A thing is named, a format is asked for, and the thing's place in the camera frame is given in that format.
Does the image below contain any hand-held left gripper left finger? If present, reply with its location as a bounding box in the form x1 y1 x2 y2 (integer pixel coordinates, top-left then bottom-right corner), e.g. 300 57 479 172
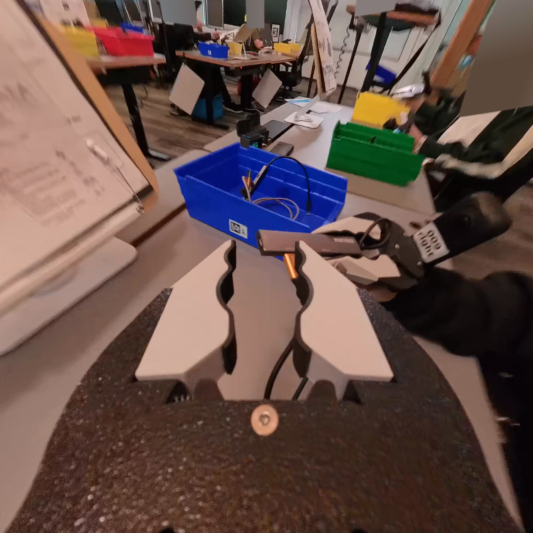
135 239 237 395

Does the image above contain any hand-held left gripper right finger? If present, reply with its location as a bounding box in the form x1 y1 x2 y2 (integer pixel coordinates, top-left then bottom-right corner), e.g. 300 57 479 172
293 241 395 399

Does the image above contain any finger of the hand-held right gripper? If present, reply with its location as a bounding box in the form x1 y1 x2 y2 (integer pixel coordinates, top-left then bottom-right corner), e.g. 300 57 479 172
327 254 404 302
311 212 394 240

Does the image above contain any grey USB hub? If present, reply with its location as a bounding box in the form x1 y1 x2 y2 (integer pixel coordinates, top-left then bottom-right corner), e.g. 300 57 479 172
256 218 391 257

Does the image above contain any black cable with orange plugs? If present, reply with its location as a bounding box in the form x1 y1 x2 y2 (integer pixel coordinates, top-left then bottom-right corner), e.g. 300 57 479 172
263 254 310 401

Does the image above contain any large blue storage bin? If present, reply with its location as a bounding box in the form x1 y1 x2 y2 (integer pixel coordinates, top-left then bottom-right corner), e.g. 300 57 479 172
174 142 349 261

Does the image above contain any person's right forearm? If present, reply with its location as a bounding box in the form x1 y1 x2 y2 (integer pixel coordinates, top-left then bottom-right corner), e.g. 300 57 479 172
381 268 533 367

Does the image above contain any grey desk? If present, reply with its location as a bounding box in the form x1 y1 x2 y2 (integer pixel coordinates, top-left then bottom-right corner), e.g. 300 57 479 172
0 102 513 533

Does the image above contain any wooden standing desk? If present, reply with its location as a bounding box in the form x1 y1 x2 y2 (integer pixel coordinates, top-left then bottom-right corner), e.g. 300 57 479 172
346 3 441 105

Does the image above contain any wooden background desk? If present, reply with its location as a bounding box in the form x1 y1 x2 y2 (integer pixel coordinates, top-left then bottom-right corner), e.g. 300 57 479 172
177 49 294 130
85 54 171 162

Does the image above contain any green storage bin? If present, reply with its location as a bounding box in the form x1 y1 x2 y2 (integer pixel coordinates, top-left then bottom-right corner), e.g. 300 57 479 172
326 121 425 187

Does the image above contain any black smartphone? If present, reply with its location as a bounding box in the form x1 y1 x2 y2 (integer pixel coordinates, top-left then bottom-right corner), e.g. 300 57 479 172
262 120 295 140

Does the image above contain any grey panel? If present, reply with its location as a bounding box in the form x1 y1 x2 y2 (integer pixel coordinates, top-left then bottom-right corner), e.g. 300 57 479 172
252 69 284 109
169 64 205 116

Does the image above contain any red storage bin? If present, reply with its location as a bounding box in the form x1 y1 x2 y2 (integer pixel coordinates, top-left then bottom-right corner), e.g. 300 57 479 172
94 26 155 57

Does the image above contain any coiled black cable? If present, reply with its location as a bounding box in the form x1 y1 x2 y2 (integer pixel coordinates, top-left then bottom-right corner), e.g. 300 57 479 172
241 170 301 222

